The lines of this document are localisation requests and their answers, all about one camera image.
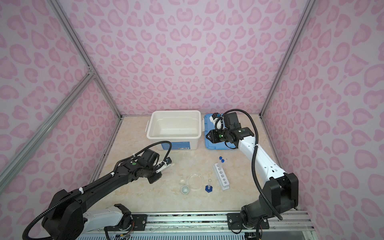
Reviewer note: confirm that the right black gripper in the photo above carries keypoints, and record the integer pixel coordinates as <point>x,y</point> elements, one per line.
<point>214,136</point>

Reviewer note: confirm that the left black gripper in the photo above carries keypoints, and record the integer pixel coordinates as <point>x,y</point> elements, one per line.
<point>157,177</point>

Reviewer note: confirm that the blue capped test tube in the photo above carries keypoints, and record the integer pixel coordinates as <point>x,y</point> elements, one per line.
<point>221,171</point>
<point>220,163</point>

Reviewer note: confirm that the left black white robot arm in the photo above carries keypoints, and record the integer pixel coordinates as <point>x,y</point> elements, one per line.
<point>66,220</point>

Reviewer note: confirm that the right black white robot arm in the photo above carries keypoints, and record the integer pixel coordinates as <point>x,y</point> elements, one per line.
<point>278,190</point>

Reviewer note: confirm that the blue plastic bin lid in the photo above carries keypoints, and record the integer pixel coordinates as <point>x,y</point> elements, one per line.
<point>209,145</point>

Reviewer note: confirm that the white plastic storage bin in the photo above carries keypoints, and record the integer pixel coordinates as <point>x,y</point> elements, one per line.
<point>182,128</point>

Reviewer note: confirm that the clear petri dish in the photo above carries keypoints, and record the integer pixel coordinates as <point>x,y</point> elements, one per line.
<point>195,181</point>

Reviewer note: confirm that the white test tube rack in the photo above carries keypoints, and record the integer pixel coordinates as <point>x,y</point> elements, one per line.
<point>221,176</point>

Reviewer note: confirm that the blue base graduated cylinder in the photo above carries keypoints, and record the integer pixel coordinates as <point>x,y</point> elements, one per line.
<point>209,187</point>

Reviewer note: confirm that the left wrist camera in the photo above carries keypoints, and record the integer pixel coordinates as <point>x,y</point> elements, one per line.
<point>166,163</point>

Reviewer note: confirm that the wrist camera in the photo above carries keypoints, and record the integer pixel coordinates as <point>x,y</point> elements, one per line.
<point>166,163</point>
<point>215,118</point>

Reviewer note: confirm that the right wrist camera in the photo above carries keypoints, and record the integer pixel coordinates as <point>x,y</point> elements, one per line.
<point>215,118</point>

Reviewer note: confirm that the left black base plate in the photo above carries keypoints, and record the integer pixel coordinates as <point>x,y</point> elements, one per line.
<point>132,223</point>

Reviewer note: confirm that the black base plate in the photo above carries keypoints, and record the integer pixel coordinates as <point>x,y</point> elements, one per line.
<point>132,223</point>
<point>240,220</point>

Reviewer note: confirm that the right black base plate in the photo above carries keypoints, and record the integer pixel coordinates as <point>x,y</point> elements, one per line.
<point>240,220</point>

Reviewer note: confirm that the aluminium mounting rail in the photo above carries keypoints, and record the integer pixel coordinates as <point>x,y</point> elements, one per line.
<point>296,225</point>

